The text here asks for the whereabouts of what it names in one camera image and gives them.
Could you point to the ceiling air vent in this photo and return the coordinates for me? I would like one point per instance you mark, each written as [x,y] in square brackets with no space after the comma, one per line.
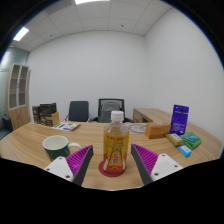
[58,6]

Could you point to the wooden side desk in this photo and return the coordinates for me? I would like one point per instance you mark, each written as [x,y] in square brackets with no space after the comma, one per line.
[151,115]

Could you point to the purple upright box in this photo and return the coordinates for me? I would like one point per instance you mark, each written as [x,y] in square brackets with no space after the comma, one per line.
[180,119]

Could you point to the wooden shelf cabinet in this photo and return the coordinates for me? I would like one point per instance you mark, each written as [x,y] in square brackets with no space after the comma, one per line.
[18,115]

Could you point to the narrow dark brown box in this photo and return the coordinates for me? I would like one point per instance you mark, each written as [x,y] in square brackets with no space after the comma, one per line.
[36,115]

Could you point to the small tan flat box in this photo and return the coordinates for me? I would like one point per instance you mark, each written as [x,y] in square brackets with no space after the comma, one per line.
[175,140]

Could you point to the dark solid-back office chair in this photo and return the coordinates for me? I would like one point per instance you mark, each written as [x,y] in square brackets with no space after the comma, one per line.
[78,111]

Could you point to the flat round red coaster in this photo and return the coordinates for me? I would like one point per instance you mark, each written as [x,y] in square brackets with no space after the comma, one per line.
[103,170]

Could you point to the wide dark brown box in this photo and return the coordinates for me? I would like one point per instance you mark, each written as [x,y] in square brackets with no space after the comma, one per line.
[47,108]

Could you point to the large rectangular ceiling light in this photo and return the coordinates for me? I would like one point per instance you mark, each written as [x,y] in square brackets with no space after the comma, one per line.
[92,1]

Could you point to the orange-brown carton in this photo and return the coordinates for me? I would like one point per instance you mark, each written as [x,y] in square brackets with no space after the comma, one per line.
[157,130]

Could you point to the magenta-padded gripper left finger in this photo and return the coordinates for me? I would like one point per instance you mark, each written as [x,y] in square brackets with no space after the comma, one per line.
[59,166]

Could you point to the orange-labelled drink bottle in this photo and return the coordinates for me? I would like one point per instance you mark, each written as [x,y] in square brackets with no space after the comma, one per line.
[116,146]

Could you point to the black sofa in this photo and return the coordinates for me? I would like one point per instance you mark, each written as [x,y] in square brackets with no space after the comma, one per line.
[5,128]

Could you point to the small rectangular ceiling light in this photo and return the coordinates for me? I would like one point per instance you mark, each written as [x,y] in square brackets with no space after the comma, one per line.
[21,34]

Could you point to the small light blue box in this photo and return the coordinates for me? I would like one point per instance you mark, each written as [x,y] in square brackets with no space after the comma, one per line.
[185,151]

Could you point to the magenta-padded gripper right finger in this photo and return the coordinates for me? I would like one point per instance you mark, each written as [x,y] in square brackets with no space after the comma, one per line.
[164,166]

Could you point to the green flat box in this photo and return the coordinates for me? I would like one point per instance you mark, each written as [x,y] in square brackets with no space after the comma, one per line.
[191,140]

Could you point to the white printed leaflet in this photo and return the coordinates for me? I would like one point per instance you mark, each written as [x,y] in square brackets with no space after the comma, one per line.
[66,126]

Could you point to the tan cardboard box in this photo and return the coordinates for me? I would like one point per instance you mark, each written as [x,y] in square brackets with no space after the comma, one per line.
[52,119]

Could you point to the black mesh-back office chair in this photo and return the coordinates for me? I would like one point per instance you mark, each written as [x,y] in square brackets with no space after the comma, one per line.
[110,108]

